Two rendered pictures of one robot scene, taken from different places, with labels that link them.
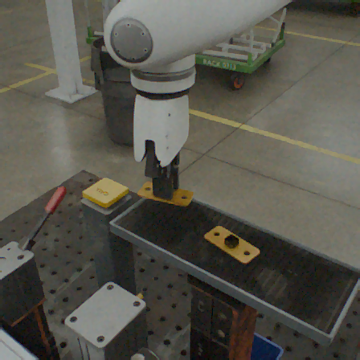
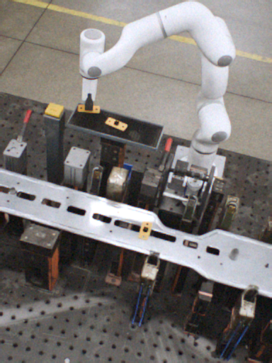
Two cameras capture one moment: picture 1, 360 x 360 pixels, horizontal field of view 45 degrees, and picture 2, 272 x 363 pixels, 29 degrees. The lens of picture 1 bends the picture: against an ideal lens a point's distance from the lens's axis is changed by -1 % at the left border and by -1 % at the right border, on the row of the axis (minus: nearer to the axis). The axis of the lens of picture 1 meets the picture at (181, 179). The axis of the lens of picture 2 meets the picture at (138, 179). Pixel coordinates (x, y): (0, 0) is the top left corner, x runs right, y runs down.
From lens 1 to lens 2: 146 cm
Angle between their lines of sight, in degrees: 26
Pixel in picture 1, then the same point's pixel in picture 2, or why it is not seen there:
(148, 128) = (89, 89)
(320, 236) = (132, 101)
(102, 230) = (55, 127)
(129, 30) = (94, 69)
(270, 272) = (133, 132)
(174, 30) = (108, 69)
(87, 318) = (72, 160)
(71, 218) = not seen: outside the picture
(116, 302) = (79, 153)
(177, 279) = (69, 145)
